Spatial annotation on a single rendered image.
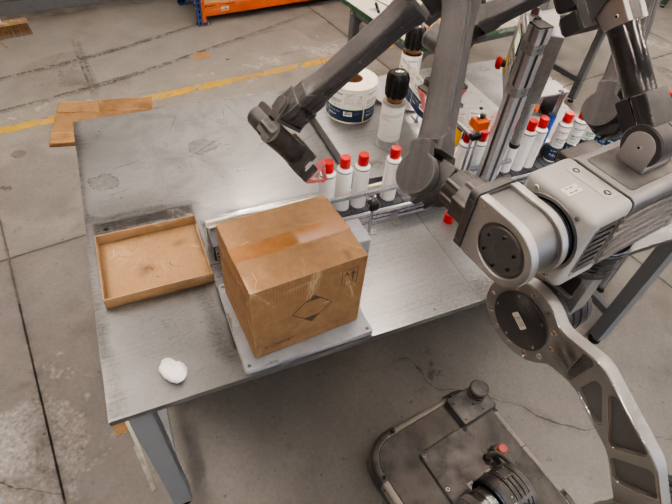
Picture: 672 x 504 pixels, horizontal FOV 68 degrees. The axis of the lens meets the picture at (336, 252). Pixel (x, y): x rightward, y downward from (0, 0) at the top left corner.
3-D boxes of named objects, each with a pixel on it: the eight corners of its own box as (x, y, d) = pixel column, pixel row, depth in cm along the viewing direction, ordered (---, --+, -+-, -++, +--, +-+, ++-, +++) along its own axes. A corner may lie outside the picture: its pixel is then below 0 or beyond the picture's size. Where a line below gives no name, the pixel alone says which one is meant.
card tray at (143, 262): (196, 223, 162) (194, 214, 159) (214, 281, 146) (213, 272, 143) (97, 245, 153) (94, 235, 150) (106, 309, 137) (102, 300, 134)
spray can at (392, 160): (390, 190, 172) (399, 141, 157) (397, 200, 169) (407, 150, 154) (376, 193, 171) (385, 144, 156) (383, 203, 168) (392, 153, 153)
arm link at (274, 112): (287, 98, 109) (313, 113, 115) (264, 75, 115) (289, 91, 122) (258, 143, 113) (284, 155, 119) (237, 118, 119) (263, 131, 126)
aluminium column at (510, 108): (471, 213, 175) (543, 19, 126) (478, 221, 172) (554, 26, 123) (461, 215, 174) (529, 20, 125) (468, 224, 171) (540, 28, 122)
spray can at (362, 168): (361, 197, 169) (368, 147, 154) (367, 207, 166) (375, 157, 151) (347, 201, 167) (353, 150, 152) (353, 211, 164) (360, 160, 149)
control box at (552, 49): (534, 76, 151) (559, 12, 137) (538, 105, 139) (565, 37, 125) (500, 71, 151) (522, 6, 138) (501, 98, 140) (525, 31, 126)
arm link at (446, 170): (462, 174, 81) (475, 183, 85) (423, 141, 87) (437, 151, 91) (425, 217, 84) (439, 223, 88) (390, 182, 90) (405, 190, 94)
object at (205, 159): (504, 61, 262) (505, 58, 261) (716, 226, 182) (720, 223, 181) (74, 125, 197) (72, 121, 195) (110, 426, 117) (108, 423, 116)
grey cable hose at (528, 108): (514, 142, 163) (537, 83, 148) (521, 148, 161) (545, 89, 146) (505, 144, 162) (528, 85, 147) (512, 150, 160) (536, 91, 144)
